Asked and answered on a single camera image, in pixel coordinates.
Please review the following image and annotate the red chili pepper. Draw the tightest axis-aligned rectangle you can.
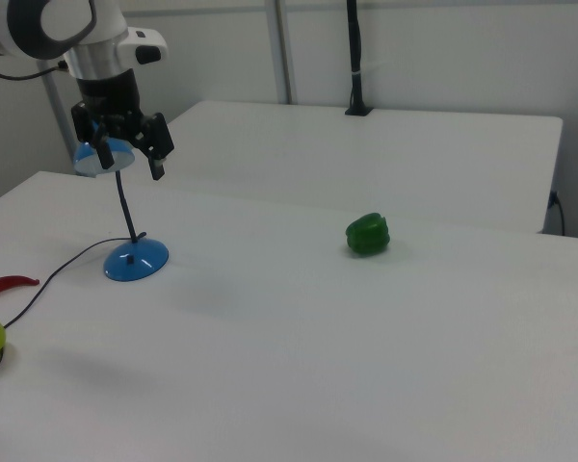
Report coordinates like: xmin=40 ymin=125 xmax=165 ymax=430
xmin=0 ymin=274 xmax=41 ymax=305

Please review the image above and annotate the black pole with clamp base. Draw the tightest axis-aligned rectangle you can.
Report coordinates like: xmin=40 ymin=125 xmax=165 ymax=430
xmin=344 ymin=0 xmax=374 ymax=117

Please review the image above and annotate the grey metal wall post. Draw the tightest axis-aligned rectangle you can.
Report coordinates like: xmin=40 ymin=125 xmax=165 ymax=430
xmin=264 ymin=0 xmax=299 ymax=105

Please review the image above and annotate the black lamp power cable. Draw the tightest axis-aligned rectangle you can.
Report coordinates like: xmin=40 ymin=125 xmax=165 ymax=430
xmin=0 ymin=232 xmax=148 ymax=382

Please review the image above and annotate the slanted grey metal post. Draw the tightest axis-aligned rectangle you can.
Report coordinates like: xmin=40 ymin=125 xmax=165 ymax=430
xmin=44 ymin=61 xmax=77 ymax=156

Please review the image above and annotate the blue desk lamp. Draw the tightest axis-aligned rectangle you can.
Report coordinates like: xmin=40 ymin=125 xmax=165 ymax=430
xmin=72 ymin=119 xmax=171 ymax=283

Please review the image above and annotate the green bell pepper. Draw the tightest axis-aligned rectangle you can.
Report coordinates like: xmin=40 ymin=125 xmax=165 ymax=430
xmin=344 ymin=212 xmax=392 ymax=258

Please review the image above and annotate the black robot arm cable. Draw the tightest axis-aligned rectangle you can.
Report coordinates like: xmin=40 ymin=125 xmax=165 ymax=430
xmin=0 ymin=56 xmax=71 ymax=81

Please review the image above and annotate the black cable at wall outlet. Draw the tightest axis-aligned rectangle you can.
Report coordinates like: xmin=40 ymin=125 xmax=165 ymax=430
xmin=548 ymin=190 xmax=567 ymax=237

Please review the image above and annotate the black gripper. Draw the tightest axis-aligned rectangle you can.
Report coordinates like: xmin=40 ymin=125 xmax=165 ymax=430
xmin=70 ymin=68 xmax=176 ymax=182

